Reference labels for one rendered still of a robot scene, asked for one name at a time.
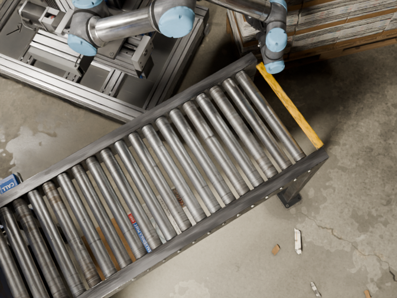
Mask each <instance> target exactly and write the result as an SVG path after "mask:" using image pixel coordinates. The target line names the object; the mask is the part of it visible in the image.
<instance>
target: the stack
mask: <svg viewBox="0 0 397 298"><path fill-rule="evenodd" d="M284 1H285V2H286V4H287V7H290V6H293V5H299V4H301V3H302V0H284ZM394 8H397V0H336V1H331V2H326V3H323V4H319V5H314V6H311V7H306V8H301V9H298V10H295V11H290V12H287V32H286V33H290V32H293V31H294V30H295V33H296V31H299V30H304V29H307V28H311V27H316V26H319V25H324V24H328V23H332V22H337V21H342V20H346V19H347V18H348V19H350V18H355V17H359V16H362V15H367V14H372V13H375V12H381V11H386V10H389V9H394ZM234 16H235V18H236V21H237V25H238V28H239V31H240V34H241V37H242V40H243V43H244V44H245V43H249V42H252V41H256V40H257V39H256V35H255V34H256V33H258V32H259V30H255V29H254V28H253V27H252V26H251V25H250V24H248V23H247V22H244V20H243V16H242V14H240V13H238V12H235V11H234ZM234 16H233V13H232V10H229V9H227V17H228V19H229V23H230V27H231V30H232V33H233V37H232V33H231V31H230V27H229V23H228V21H227V18H226V32H227V34H230V35H231V38H232V46H231V49H232V53H233V56H234V59H235V61H236V60H238V59H239V58H242V57H243V56H245V55H247V54H249V53H250V52H252V54H253V55H254V56H255V58H256V59H257V61H260V60H263V57H262V53H261V49H260V47H258V44H256V45H253V46H249V47H244V48H243V45H242V42H241V39H240V35H239V32H238V30H237V26H236V23H235V19H234ZM394 29H397V12H394V13H391V14H386V15H381V16H378V17H373V18H368V19H365V20H360V21H355V22H350V23H347V24H346V23H345V24H342V25H337V26H333V27H329V28H324V29H321V30H316V31H312V32H309V33H304V34H299V35H292V36H289V37H287V44H286V46H285V50H284V55H287V54H288V53H290V54H292V53H296V52H299V51H303V50H308V49H311V48H316V47H321V46H326V45H329V44H333V43H338V42H341V41H346V40H351V39H354V38H359V37H364V36H368V35H372V34H377V33H381V32H382V31H383V30H384V31H389V30H394ZM396 36H397V32H395V33H390V34H385V35H381V36H378V37H373V38H368V39H365V40H360V41H356V42H352V43H348V44H343V45H340V46H334V47H330V48H325V49H322V50H317V51H313V52H310V53H305V54H301V55H297V56H293V57H287V58H284V59H283V60H284V62H288V61H293V60H297V59H302V58H305V57H310V56H315V55H318V56H317V57H312V58H309V59H304V60H300V61H295V62H292V63H287V64H284V65H285V67H284V70H285V69H290V68H293V67H297V66H302V65H305V64H310V63H315V62H318V61H323V60H328V59H332V58H336V57H340V56H345V55H348V54H353V53H358V52H361V51H366V50H371V49H374V48H379V47H383V46H388V45H391V44H396V43H397V37H396ZM391 37H396V38H394V39H391V40H386V41H381V42H378V43H373V44H368V45H365V46H360V47H355V48H350V49H347V50H343V49H344V48H348V47H353V46H358V45H361V44H366V43H371V42H374V41H379V40H383V39H386V38H391ZM233 38H234V39H235V43H236V48H237V52H238V55H239V58H238V55H237V52H236V48H235V44H234V41H233Z"/></svg>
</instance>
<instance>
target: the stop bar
mask: <svg viewBox="0 0 397 298"><path fill-rule="evenodd" d="M256 68H257V69H258V70H259V72H260V73H261V75H262V76H263V77H264V78H265V80H266V81H267V82H268V84H269V85H270V87H271V88H272V89H273V91H274V92H275V93H276V95H277V96H278V97H279V98H280V100H281V102H282V103H283V104H284V105H285V107H286V108H287V110H288V111H289V112H290V114H291V115H292V116H293V118H294V119H295V120H296V122H297V123H298V125H299V126H300V127H301V128H302V130H303V131H304V132H305V134H306V135H307V137H308V138H309V139H310V141H311V142H312V143H313V144H314V146H315V147H316V149H317V150H319V149H321V148H323V147H324V144H323V142H322V141H321V140H320V139H319V137H318V136H317V134H316V133H315V131H314V130H313V129H312V128H311V127H310V125H309V124H308V122H307V121H306V120H305V118H304V117H303V116H302V115H301V113H300V112H299V110H298V109H297V108H296V106H295V105H294V104H293V102H292V101H291V100H290V98H289V97H288V96H287V94H286V93H285V92H284V90H283V89H282V88H281V87H280V85H279V84H278V82H277V81H276V80H275V78H274V77H273V75H272V74H270V73H268V72H267V71H266V68H265V66H264V64H263V63H262V62H260V63H258V64H257V65H256Z"/></svg>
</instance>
